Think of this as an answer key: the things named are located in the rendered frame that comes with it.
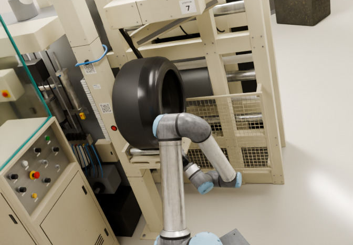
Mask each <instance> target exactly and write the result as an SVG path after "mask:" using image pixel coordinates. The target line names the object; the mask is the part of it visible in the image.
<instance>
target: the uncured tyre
mask: <svg viewBox="0 0 353 245"><path fill-rule="evenodd" d="M112 110H113V116H114V119H115V122H116V125H117V128H118V130H119V132H120V134H121V135H122V137H123V138H124V139H125V140H126V141H127V142H128V143H129V144H130V145H131V146H133V147H136V148H139V149H151V148H159V142H158V138H156V137H155V136H154V134H153V123H154V120H155V119H156V118H157V117H158V116H159V115H164V114H178V113H186V96H185V89H184V84H183V81H182V77H181V75H180V72H179V70H178V69H177V67H176V65H175V64H174V63H172V62H171V61H170V60H168V59H167V58H165V57H161V56H155V57H147V58H139V59H133V60H131V61H128V62H126V63H125V64H124V65H123V66H122V67H121V69H120V70H119V72H118V74H117V76H116V78H115V81H114V84H113V89H112Z"/></svg>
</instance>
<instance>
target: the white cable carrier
mask: <svg viewBox="0 0 353 245"><path fill-rule="evenodd" d="M84 79H85V78H83V79H82V80H81V83H82V85H83V87H84V89H85V91H86V93H87V95H88V96H87V97H88V99H89V101H90V103H91V105H92V108H93V110H94V112H95V115H96V117H97V119H98V122H99V124H100V126H101V129H102V131H103V133H104V136H105V138H106V140H111V139H110V136H109V134H108V132H107V129H106V127H105V125H104V123H103V120H102V117H101V115H100V113H99V110H98V108H97V106H96V103H95V101H94V99H93V97H92V94H91V92H90V90H89V87H88V85H87V83H86V80H84Z"/></svg>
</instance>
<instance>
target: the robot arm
mask: <svg viewBox="0 0 353 245"><path fill-rule="evenodd" d="M211 133H212V129H211V127H210V125H209V124H208V123H207V122H206V121H205V120H204V119H202V118H200V117H198V116H196V115H193V114H189V113H178V114H164V115H159V116H158V117H157V118H156V119H155V120H154V123H153V134H154V136H155V137H156V138H158V142H159V153H160V172H161V193H162V213H163V229H162V230H161V231H160V235H159V236H157V238H156V241H155V242H154V245H223V244H222V242H221V241H220V239H219V238H218V237H217V236H216V235H215V234H213V233H211V232H200V233H198V234H196V235H195V237H191V233H190V230H189V229H188V228H187V227H186V219H185V201H184V181H183V170H184V174H185V175H186V177H187V178H188V179H189V180H190V181H191V182H192V184H193V185H194V186H195V187H196V189H197V190H198V192H199V193H200V194H202V195H204V194H206V193H207V192H209V191H210V190H211V189H212V188H213V187H222V188H239V187H240V186H241V183H242V175H241V173H240V172H235V170H234V169H233V168H232V166H231V165H230V163H229V161H228V160H227V158H226V157H225V155H224V153H223V152H222V150H221V149H220V147H219V146H218V144H217V142H216V141H215V139H214V138H213V136H212V135H211ZM182 137H186V138H189V139H190V140H191V141H192V142H193V143H196V144H198V146H199V147H200V148H201V150H202V151H203V153H204V154H205V156H206V157H207V159H208V160H209V161H210V163H211V164H212V166H213V167H214V169H215V170H216V171H217V172H216V171H208V172H207V173H204V172H203V171H202V170H201V169H200V166H197V164H194V163H193V162H191V163H189V160H188V159H187V158H188V156H187V155H186V153H185V152H184V150H183V148H182V144H181V141H182ZM183 166H184V167H185V168H184V169H183Z"/></svg>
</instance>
